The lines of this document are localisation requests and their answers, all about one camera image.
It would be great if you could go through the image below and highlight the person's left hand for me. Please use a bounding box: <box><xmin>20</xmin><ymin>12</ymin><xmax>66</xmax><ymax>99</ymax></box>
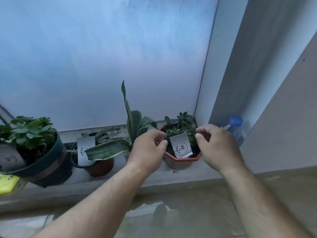
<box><xmin>126</xmin><ymin>129</ymin><xmax>168</xmax><ymax>175</ymax></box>

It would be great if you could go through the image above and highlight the person's right hand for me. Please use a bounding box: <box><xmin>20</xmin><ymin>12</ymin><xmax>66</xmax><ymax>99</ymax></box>
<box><xmin>195</xmin><ymin>124</ymin><xmax>246</xmax><ymax>176</ymax></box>

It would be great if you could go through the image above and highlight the small leafy green plant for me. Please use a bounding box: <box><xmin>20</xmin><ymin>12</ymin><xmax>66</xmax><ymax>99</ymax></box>
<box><xmin>163</xmin><ymin>111</ymin><xmax>201</xmax><ymax>156</ymax></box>

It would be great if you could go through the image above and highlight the person's right forearm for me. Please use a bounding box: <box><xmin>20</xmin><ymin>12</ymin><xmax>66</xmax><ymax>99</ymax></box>
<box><xmin>220</xmin><ymin>158</ymin><xmax>313</xmax><ymax>238</ymax></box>

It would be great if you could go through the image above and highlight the person's left forearm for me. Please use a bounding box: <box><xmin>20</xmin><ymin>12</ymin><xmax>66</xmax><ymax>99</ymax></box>
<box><xmin>32</xmin><ymin>161</ymin><xmax>149</xmax><ymax>238</ymax></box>

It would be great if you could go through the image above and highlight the white plant label card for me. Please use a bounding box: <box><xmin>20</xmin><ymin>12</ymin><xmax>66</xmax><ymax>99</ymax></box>
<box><xmin>169</xmin><ymin>132</ymin><xmax>194</xmax><ymax>159</ymax></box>
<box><xmin>76</xmin><ymin>136</ymin><xmax>96</xmax><ymax>166</ymax></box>
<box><xmin>0</xmin><ymin>144</ymin><xmax>26</xmax><ymax>173</ymax></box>

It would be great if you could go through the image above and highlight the red octagonal plant pot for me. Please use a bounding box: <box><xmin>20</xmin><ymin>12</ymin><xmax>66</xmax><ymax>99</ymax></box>
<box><xmin>159</xmin><ymin>124</ymin><xmax>202</xmax><ymax>170</ymax></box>

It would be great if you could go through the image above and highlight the clear water bottle blue cap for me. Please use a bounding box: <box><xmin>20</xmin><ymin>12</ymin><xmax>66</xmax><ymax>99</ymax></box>
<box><xmin>222</xmin><ymin>116</ymin><xmax>248</xmax><ymax>147</ymax></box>

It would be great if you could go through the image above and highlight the tall snake plant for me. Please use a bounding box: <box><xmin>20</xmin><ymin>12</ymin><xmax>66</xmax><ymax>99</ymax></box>
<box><xmin>85</xmin><ymin>80</ymin><xmax>159</xmax><ymax>162</ymax></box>

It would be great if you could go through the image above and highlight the small dark succulent plant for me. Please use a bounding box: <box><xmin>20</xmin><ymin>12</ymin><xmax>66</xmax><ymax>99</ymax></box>
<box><xmin>82</xmin><ymin>127</ymin><xmax>122</xmax><ymax>146</ymax></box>

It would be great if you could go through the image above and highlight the brown round plant pot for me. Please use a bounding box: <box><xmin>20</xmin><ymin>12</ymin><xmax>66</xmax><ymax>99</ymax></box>
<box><xmin>71</xmin><ymin>142</ymin><xmax>115</xmax><ymax>178</ymax></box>

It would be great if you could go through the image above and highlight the frosted window pane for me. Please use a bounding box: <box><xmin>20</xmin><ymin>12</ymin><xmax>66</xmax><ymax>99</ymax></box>
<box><xmin>0</xmin><ymin>0</ymin><xmax>220</xmax><ymax>133</ymax></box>

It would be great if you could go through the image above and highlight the dark green round plant pot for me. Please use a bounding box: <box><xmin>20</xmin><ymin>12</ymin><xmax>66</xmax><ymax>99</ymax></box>
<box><xmin>0</xmin><ymin>132</ymin><xmax>74</xmax><ymax>189</ymax></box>

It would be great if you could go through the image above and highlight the broad-leaf green plant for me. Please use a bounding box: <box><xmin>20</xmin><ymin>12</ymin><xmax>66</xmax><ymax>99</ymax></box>
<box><xmin>0</xmin><ymin>116</ymin><xmax>58</xmax><ymax>159</ymax></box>

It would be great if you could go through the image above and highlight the yellow flat object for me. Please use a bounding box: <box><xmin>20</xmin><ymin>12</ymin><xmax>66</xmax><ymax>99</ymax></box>
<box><xmin>0</xmin><ymin>174</ymin><xmax>21</xmax><ymax>195</ymax></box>

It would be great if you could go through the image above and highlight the black cable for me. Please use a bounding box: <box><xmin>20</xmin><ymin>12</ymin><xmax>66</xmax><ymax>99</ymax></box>
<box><xmin>0</xmin><ymin>104</ymin><xmax>13</xmax><ymax>127</ymax></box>

